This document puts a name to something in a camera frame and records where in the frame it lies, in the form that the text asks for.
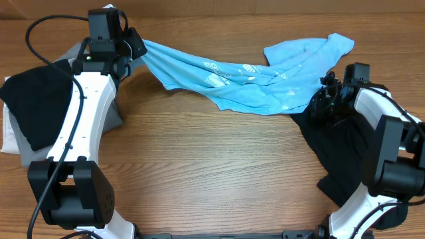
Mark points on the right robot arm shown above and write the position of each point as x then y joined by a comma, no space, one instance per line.
393,168

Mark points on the white folded garment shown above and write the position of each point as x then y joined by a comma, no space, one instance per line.
9,141

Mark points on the black garment at right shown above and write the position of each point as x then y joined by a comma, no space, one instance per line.
340,145

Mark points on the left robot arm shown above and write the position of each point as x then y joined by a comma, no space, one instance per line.
71,190

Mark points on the grey folded garment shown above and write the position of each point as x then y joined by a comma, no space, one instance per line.
112,121

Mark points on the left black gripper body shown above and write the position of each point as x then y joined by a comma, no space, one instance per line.
131,46

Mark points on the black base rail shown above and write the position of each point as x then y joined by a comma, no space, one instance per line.
287,234

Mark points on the light blue printed t-shirt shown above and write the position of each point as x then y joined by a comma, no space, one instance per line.
284,86

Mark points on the black folded garment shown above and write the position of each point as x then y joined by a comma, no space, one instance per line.
39,107

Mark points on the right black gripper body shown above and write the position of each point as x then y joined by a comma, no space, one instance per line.
331,110

